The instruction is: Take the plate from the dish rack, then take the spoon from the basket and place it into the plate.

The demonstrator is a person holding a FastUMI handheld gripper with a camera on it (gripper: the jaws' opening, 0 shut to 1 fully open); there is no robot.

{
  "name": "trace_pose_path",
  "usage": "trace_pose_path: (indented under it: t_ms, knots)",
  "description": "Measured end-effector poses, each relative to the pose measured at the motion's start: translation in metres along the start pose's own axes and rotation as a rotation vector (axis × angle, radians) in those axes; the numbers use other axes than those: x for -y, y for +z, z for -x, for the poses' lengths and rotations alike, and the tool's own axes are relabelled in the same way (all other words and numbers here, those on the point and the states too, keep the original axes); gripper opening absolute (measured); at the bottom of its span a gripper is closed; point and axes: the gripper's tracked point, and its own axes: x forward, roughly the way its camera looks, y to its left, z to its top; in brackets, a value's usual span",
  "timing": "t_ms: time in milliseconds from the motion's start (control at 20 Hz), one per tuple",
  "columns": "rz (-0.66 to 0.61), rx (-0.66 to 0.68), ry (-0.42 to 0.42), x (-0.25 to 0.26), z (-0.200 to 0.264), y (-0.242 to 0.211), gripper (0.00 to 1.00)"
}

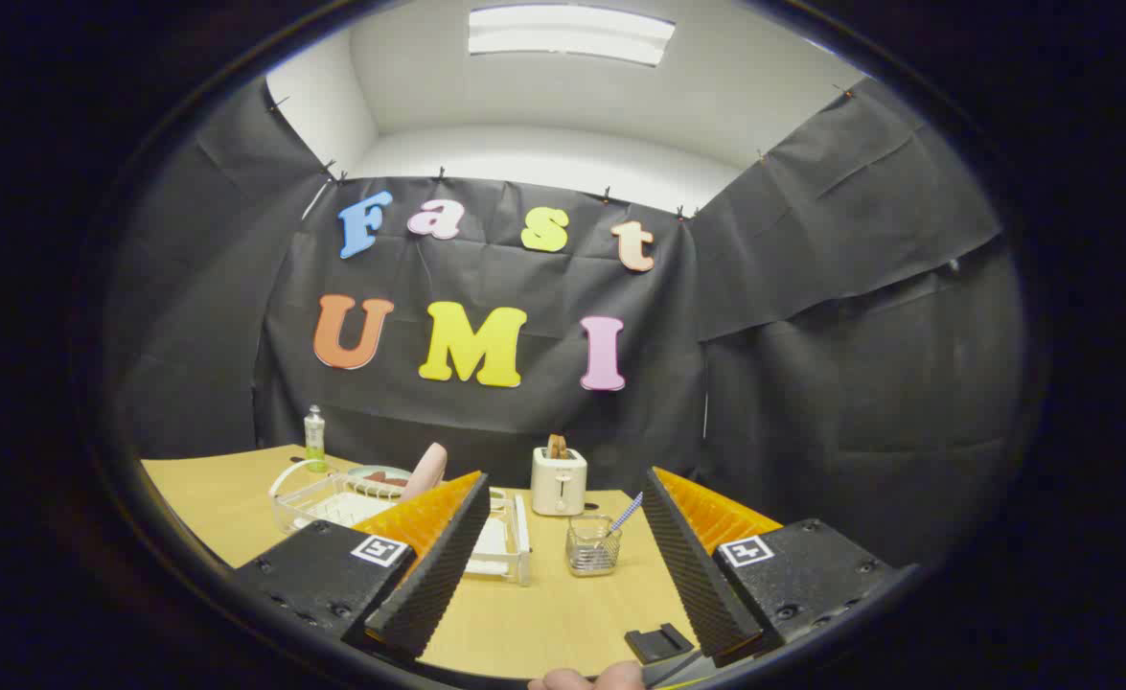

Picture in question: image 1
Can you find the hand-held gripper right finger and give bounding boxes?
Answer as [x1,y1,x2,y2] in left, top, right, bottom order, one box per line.
[641,467,899,669]

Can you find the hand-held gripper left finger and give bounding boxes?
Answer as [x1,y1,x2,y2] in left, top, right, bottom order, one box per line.
[232,470,492,662]

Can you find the blue checked handle spoon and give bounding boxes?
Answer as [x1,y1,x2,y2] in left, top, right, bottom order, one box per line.
[609,492,644,538]

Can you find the metal wire basket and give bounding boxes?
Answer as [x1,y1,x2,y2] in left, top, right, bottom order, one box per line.
[565,515,623,578]

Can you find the pink plate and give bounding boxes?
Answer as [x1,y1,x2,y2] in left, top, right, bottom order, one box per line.
[400,442,448,501]

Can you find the white wire dish rack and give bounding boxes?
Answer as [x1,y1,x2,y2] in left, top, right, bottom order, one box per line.
[268,458,533,587]

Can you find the light green plate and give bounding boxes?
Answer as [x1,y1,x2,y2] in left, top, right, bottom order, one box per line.
[345,465,412,490]

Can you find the green dish soap bottle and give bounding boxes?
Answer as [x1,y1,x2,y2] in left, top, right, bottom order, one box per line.
[304,404,328,473]

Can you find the white toaster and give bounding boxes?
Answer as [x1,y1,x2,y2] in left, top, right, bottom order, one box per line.
[531,447,588,518]

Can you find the black backdrop cloth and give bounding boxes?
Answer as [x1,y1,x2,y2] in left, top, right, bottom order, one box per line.
[103,77,1028,576]

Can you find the ceiling light panel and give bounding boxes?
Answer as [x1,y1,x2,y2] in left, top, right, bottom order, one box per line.
[468,5,677,68]

